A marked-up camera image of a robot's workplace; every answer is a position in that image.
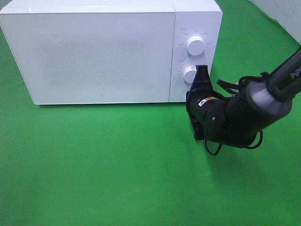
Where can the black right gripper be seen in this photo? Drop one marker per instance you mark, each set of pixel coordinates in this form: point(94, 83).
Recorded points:
point(200, 99)

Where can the white microwave knob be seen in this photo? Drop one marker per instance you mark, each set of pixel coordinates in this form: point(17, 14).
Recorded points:
point(195, 45)
point(189, 74)

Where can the round white door button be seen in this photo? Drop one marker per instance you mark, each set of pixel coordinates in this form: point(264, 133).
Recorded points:
point(184, 94)

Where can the white microwave door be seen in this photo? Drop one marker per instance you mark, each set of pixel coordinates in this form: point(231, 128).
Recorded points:
point(91, 58)

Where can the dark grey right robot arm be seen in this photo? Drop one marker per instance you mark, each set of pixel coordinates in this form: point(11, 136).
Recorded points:
point(254, 104)

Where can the white microwave oven body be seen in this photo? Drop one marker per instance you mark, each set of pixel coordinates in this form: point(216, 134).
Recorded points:
point(191, 17)

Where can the green table cloth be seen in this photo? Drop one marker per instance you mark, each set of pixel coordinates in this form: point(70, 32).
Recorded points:
point(136, 165)

